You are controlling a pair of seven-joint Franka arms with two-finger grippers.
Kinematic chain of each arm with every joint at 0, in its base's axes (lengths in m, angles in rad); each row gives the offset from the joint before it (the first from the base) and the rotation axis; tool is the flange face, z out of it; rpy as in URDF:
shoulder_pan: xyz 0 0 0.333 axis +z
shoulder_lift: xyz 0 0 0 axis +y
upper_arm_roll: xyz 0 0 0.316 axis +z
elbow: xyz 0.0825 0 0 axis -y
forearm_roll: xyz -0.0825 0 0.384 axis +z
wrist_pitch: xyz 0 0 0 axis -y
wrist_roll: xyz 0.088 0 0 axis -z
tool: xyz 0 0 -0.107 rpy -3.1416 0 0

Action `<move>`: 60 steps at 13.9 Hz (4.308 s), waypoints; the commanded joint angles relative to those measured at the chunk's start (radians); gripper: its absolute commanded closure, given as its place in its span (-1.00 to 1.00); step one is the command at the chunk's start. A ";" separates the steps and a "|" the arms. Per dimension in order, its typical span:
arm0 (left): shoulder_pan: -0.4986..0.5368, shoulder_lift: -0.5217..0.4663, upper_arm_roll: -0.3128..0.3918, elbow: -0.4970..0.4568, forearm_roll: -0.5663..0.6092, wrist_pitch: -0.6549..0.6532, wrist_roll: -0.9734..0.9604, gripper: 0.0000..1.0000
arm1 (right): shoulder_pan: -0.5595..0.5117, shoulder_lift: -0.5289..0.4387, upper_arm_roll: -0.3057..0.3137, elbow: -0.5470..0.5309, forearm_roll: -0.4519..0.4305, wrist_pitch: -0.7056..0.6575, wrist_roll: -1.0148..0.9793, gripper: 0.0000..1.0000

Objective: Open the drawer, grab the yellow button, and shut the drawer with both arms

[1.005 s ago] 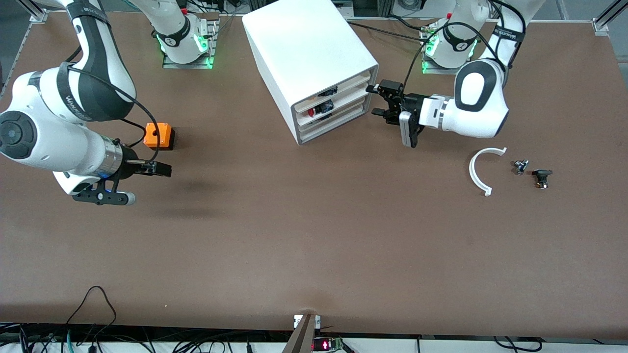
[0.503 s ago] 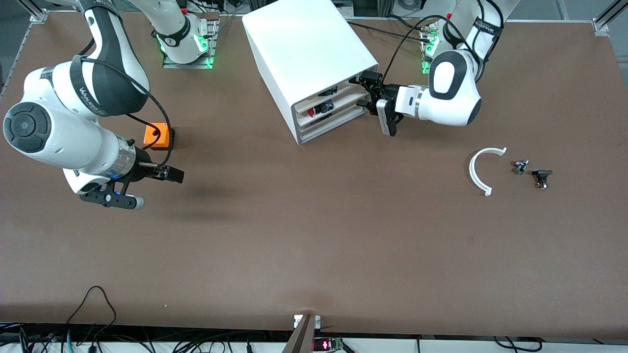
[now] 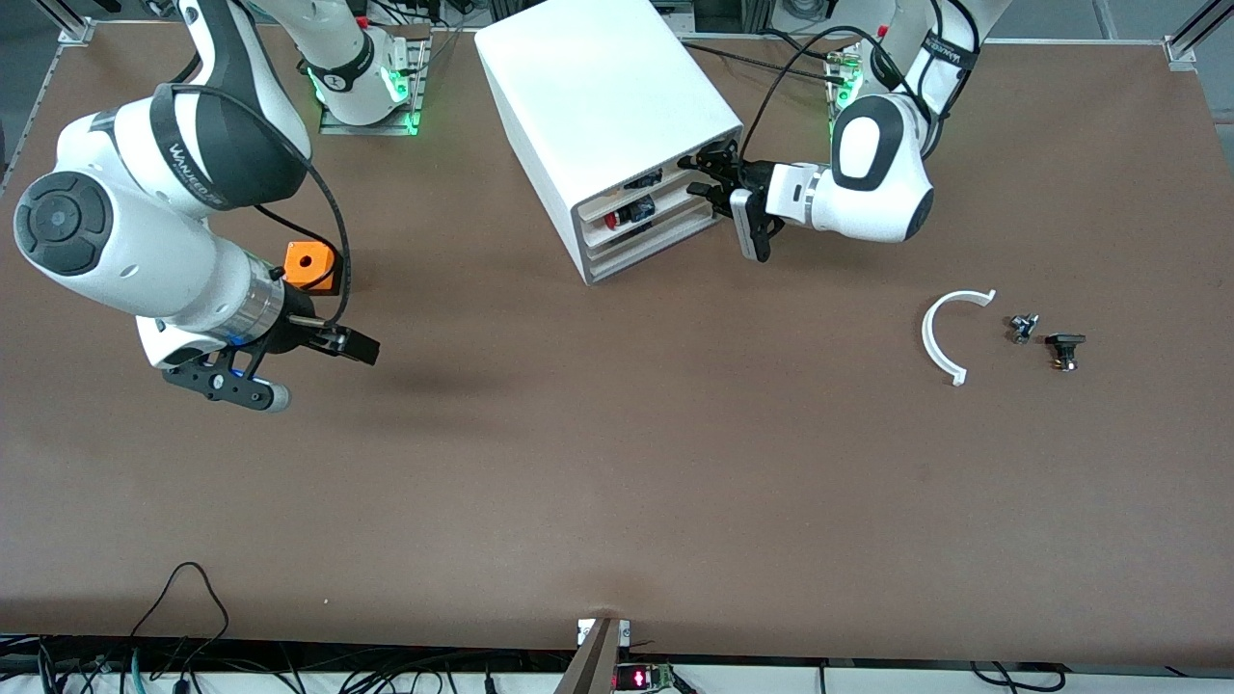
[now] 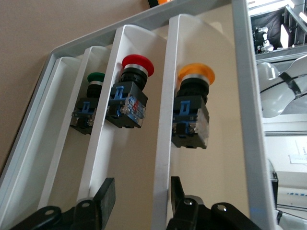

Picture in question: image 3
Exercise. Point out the red push button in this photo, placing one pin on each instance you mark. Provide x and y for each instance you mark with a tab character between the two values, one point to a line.
631	210

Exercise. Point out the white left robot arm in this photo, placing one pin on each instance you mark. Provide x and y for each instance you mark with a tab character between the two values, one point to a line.
877	193

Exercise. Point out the small grey metal component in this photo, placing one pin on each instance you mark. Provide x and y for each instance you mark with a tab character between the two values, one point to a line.
1022	329

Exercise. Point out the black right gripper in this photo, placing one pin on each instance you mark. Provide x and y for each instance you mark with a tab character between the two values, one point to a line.
295	334

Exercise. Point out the white box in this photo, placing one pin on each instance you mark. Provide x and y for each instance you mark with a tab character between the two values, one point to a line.
665	180

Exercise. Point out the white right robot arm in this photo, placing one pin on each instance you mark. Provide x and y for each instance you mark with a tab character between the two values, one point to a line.
116	241

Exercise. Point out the black component with brass end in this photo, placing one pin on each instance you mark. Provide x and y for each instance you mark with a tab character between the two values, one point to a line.
1064	342

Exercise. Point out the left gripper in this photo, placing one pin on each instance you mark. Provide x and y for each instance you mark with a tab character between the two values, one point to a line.
750	177

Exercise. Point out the aluminium frame profile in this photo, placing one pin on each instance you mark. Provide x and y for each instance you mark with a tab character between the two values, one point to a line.
72	24
1200	29

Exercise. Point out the device with red display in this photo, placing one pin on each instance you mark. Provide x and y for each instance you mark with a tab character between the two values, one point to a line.
631	680

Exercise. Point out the metal mount post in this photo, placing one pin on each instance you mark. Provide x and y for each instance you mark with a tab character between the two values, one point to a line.
590	665

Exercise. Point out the orange box with hole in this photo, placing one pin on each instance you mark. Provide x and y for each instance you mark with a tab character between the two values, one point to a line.
310	262

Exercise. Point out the black blue electrical component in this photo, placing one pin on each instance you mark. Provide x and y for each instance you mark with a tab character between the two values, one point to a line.
642	180

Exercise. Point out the thin black component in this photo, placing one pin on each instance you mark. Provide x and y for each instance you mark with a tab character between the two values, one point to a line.
636	231

